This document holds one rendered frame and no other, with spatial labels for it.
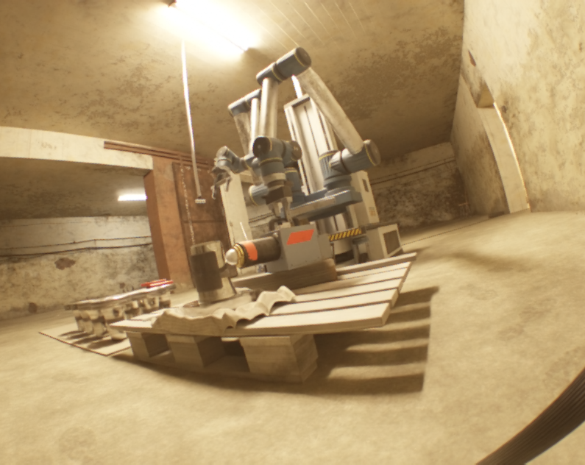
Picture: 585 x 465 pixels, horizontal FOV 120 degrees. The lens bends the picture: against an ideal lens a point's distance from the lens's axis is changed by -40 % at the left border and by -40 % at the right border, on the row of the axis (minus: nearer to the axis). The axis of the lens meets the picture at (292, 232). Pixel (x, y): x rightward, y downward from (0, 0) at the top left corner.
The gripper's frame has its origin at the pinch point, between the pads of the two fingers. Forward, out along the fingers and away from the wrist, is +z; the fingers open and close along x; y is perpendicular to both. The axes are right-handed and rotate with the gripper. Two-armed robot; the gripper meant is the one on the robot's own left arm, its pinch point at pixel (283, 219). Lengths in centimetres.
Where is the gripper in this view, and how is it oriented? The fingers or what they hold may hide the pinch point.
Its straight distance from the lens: 121.2
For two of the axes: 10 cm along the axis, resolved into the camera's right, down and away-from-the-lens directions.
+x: 6.6, -2.0, -7.2
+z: 2.2, 9.7, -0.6
